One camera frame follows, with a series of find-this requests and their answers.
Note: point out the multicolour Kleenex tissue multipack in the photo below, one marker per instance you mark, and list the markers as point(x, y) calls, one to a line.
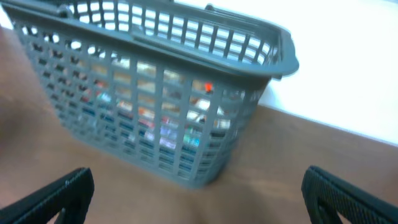
point(119, 126)

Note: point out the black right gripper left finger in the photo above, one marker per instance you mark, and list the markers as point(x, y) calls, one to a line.
point(68, 199)

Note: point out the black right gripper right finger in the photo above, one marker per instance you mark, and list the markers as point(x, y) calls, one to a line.
point(328, 197)

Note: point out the grey plastic mesh basket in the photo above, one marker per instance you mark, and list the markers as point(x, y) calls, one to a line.
point(157, 55)

